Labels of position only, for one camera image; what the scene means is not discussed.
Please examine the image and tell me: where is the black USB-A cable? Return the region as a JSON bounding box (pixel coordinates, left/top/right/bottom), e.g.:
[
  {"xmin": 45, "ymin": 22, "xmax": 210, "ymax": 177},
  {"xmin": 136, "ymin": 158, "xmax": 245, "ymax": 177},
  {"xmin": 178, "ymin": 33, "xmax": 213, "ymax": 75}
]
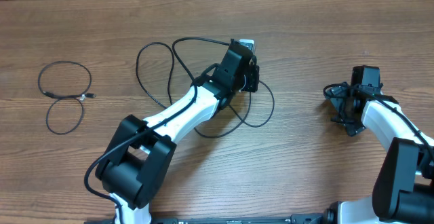
[{"xmin": 193, "ymin": 79, "xmax": 275, "ymax": 139}]

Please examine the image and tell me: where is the black cable bundle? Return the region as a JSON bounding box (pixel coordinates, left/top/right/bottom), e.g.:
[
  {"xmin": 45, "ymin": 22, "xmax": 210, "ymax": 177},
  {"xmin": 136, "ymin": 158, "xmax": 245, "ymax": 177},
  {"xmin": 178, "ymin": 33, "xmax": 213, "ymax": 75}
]
[{"xmin": 135, "ymin": 41, "xmax": 176, "ymax": 110}]

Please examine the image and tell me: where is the black short separated cable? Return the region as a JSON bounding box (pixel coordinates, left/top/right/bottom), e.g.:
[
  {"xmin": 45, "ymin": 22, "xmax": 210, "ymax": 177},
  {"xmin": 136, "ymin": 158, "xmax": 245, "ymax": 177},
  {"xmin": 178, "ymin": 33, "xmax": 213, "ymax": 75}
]
[{"xmin": 37, "ymin": 60, "xmax": 97, "ymax": 136}]

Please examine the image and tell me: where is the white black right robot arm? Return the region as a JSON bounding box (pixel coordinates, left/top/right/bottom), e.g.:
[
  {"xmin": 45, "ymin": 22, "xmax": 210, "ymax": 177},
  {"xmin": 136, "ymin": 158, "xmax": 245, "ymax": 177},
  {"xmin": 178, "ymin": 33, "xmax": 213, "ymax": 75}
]
[{"xmin": 322, "ymin": 83, "xmax": 433, "ymax": 223}]

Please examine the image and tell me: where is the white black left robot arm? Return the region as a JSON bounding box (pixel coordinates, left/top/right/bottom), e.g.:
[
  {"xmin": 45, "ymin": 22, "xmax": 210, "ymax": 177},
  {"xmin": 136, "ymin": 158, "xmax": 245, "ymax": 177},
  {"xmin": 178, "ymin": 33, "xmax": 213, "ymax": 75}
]
[{"xmin": 84, "ymin": 39, "xmax": 259, "ymax": 223}]

